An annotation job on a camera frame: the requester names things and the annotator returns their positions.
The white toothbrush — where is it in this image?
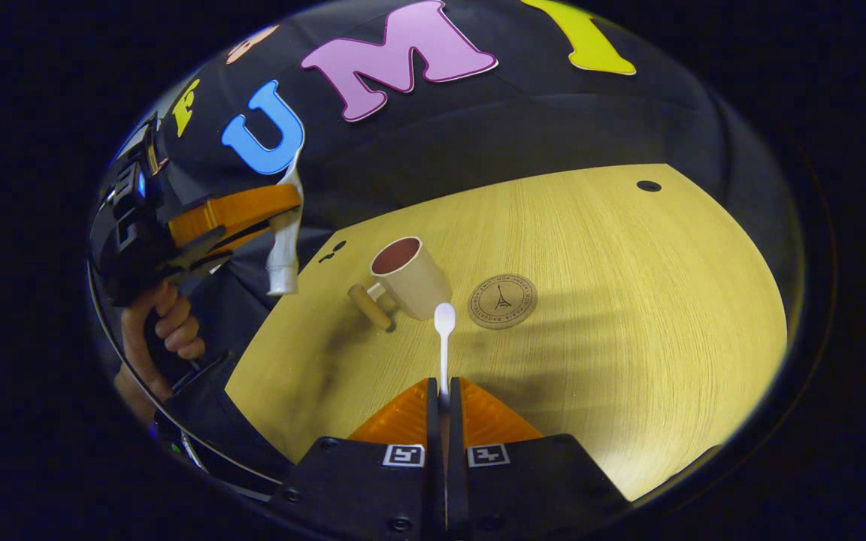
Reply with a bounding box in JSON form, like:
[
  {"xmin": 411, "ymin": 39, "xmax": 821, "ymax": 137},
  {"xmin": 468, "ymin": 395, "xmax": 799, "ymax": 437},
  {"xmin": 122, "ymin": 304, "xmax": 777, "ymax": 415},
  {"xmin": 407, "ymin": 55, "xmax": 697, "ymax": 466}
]
[{"xmin": 434, "ymin": 303, "xmax": 457, "ymax": 410}]

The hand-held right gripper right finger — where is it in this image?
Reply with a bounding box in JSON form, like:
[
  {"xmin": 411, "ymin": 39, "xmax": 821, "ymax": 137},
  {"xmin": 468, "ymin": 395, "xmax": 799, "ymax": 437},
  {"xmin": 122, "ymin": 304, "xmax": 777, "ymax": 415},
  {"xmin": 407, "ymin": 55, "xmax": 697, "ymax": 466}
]
[{"xmin": 447, "ymin": 378, "xmax": 629, "ymax": 530}]

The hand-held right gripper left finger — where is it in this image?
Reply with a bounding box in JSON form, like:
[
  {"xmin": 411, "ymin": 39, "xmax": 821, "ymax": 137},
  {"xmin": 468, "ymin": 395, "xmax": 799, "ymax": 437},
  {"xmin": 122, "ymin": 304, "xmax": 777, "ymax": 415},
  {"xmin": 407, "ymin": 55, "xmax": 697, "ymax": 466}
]
[{"xmin": 268, "ymin": 378, "xmax": 446, "ymax": 541}]

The beige cup with wooden handle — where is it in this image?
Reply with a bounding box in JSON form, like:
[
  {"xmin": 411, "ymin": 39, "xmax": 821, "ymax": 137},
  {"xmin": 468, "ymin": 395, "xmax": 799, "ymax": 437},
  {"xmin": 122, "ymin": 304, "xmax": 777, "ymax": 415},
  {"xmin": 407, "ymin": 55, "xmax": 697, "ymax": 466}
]
[{"xmin": 348, "ymin": 237, "xmax": 453, "ymax": 332}]

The round brown coaster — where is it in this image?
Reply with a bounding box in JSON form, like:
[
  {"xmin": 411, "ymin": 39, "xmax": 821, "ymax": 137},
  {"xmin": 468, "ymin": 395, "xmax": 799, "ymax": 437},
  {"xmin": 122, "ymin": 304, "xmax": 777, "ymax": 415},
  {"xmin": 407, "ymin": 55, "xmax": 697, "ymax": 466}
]
[{"xmin": 468, "ymin": 274, "xmax": 538, "ymax": 330}]

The black backdrop cloth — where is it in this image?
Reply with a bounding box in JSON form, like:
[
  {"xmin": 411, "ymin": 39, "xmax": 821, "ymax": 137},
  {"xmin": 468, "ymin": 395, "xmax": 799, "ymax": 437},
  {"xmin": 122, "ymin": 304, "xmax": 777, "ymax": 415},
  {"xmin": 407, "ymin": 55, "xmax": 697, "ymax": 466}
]
[{"xmin": 98, "ymin": 0, "xmax": 806, "ymax": 497}]

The white toothpaste tube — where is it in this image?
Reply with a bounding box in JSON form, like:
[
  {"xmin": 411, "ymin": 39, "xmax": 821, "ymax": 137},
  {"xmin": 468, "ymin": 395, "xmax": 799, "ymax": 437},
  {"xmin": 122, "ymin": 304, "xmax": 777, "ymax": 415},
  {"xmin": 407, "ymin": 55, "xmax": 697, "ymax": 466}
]
[{"xmin": 266, "ymin": 149, "xmax": 305, "ymax": 297}]

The wooden desktop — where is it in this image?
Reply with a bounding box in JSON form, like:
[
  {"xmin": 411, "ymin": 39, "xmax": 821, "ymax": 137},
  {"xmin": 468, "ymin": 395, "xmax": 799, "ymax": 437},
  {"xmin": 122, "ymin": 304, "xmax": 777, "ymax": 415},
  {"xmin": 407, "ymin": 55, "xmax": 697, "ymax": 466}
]
[{"xmin": 224, "ymin": 164, "xmax": 789, "ymax": 503}]

